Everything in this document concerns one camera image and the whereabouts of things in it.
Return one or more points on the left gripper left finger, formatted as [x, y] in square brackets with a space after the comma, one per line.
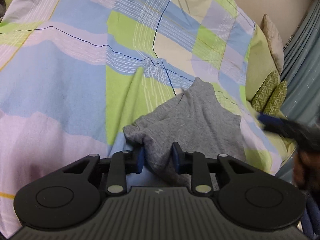
[134, 161]

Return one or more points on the green patterned cushion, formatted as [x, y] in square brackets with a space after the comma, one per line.
[276, 99]
[263, 94]

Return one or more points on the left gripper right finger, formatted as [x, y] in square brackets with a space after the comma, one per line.
[182, 161]

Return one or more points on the teal curtain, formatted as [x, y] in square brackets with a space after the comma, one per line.
[301, 71]

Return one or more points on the checked blue green bedsheet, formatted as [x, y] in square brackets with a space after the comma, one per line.
[75, 72]

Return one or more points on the grey t-shirt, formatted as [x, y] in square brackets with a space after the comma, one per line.
[195, 120]

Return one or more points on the beige cushion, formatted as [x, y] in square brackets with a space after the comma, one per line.
[274, 42]

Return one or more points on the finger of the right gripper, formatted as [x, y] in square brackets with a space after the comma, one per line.
[271, 123]

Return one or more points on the person's right hand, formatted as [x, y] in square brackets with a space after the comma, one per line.
[306, 170]

